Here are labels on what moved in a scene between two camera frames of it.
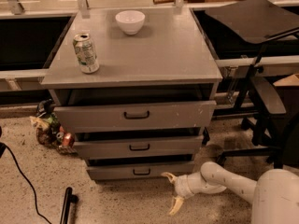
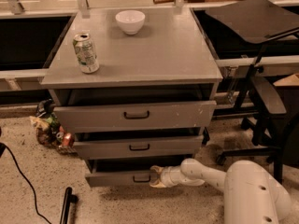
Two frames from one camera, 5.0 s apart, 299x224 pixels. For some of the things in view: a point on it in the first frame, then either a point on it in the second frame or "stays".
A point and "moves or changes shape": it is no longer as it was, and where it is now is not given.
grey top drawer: (135, 116) stays
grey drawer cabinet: (136, 88) stays
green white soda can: (86, 53) stays
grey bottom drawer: (138, 170) moves or changes shape
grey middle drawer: (138, 147) stays
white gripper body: (181, 186) -> (167, 176)
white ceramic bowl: (131, 21) stays
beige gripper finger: (173, 178) -> (159, 169)
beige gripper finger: (178, 202) -> (158, 184)
